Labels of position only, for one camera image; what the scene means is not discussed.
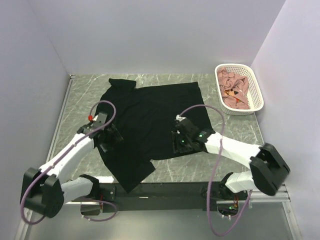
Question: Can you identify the black t shirt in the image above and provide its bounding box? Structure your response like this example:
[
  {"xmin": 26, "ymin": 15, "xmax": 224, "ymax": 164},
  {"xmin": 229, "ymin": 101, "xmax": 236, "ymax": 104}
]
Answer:
[{"xmin": 96, "ymin": 78, "xmax": 212, "ymax": 193}]

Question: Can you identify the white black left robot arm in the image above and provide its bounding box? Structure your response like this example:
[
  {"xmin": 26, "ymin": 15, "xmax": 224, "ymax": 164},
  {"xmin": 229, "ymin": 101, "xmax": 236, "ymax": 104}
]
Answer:
[{"xmin": 20, "ymin": 112, "xmax": 123, "ymax": 218}]

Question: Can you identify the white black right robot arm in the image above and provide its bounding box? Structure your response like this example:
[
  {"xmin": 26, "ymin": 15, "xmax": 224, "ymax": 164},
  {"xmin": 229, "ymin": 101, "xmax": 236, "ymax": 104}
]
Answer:
[{"xmin": 172, "ymin": 115, "xmax": 291, "ymax": 200}]

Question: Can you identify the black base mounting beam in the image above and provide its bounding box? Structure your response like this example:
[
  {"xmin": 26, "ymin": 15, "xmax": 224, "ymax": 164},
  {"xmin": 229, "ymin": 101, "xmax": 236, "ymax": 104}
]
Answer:
[{"xmin": 71, "ymin": 181, "xmax": 248, "ymax": 216}]

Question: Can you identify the white perforated plastic basket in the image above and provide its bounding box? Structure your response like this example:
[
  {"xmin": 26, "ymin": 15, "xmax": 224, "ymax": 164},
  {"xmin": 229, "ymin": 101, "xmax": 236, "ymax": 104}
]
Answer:
[{"xmin": 215, "ymin": 63, "xmax": 264, "ymax": 116}]

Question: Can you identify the pink t shirt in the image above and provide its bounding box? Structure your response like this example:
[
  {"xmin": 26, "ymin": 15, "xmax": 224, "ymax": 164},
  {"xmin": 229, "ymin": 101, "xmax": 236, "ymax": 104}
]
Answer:
[{"xmin": 217, "ymin": 67, "xmax": 250, "ymax": 110}]

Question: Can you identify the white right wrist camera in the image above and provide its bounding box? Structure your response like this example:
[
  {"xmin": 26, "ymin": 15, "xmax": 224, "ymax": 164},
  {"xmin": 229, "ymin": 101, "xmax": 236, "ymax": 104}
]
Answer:
[{"xmin": 175, "ymin": 114, "xmax": 186, "ymax": 122}]

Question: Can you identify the aluminium extrusion rail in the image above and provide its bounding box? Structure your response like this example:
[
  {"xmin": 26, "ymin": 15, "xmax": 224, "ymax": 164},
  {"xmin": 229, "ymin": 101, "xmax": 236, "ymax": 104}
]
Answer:
[{"xmin": 216, "ymin": 184, "xmax": 291, "ymax": 204}]

